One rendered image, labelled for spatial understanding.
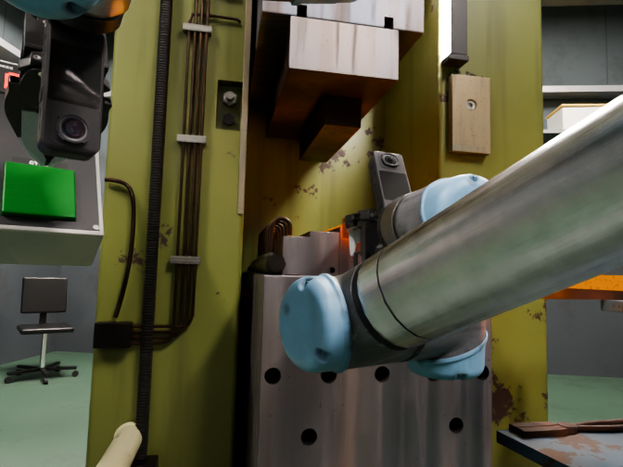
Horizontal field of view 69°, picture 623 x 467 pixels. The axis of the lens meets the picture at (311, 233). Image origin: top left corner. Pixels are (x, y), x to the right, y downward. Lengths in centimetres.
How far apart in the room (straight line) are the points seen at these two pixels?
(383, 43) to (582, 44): 495
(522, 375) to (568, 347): 408
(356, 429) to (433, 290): 50
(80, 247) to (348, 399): 44
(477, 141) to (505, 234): 81
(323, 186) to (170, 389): 67
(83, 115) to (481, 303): 35
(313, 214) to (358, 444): 68
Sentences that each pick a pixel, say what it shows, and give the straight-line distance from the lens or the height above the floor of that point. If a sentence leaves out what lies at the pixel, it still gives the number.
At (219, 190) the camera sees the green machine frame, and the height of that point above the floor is 107.
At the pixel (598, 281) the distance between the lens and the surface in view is 82.
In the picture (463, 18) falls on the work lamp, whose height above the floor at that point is 147.
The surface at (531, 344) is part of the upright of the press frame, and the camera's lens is 112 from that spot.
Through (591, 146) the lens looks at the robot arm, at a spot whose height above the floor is 98.
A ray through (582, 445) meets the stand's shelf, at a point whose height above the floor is 66.
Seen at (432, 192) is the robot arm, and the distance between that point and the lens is 45.
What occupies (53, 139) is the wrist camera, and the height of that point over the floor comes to 102.
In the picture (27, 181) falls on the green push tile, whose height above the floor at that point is 102.
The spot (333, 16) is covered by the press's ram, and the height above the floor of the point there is 137.
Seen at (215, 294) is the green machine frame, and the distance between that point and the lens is 89.
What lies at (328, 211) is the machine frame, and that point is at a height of 109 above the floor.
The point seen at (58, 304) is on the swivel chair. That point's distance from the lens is 457.
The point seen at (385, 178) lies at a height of 105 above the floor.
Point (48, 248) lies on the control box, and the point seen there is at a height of 94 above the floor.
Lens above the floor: 92
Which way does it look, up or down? 5 degrees up
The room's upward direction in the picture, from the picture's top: 2 degrees clockwise
